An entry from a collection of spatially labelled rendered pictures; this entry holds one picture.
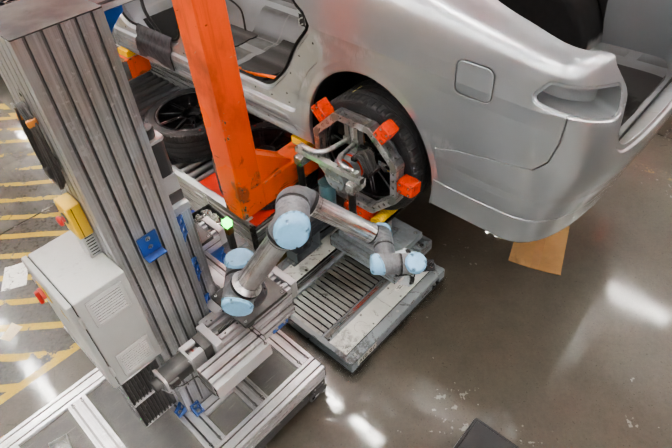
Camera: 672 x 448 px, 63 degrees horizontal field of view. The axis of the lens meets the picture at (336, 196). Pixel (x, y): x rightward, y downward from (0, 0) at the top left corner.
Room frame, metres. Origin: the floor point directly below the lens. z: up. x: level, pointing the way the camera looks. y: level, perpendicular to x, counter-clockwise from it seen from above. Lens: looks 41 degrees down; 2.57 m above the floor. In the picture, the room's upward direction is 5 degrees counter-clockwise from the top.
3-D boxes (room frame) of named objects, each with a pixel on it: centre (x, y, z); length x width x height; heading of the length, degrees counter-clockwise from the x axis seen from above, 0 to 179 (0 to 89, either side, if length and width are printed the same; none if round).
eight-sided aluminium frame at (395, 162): (2.21, -0.12, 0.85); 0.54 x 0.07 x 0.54; 44
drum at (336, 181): (2.16, -0.07, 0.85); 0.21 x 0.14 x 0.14; 134
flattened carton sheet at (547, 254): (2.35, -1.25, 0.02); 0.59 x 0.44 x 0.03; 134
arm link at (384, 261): (1.32, -0.16, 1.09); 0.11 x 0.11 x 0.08; 89
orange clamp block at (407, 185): (1.99, -0.35, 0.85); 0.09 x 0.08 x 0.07; 44
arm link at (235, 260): (1.44, 0.39, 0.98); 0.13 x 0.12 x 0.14; 179
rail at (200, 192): (3.24, 1.35, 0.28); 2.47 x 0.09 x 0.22; 44
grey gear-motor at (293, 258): (2.37, 0.16, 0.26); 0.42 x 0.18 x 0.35; 134
